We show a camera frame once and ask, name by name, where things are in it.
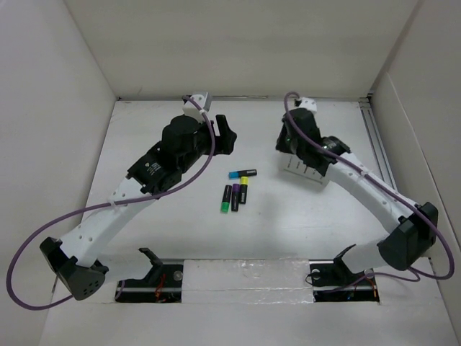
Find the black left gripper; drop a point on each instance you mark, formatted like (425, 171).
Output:
(225, 138)

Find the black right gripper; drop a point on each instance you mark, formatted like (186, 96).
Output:
(281, 144)

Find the blue cap highlighter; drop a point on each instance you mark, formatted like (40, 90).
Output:
(242, 173)

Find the yellow cap highlighter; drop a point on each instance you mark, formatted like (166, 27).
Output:
(243, 190)

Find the purple cap highlighter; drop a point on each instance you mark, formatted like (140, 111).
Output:
(235, 197)

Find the green cap highlighter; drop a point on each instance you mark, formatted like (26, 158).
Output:
(226, 199)

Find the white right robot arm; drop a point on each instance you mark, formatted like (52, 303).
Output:
(410, 227)

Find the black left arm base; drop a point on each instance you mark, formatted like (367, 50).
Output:
(162, 284)

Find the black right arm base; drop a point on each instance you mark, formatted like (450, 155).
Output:
(333, 282)

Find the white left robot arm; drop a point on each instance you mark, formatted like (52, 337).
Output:
(78, 258)

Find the white desk organizer box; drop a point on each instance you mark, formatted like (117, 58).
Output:
(293, 169)

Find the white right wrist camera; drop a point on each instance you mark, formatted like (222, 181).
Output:
(306, 103)

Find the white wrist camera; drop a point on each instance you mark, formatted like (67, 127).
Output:
(306, 103)
(196, 103)

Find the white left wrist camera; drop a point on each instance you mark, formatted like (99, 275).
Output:
(196, 103)

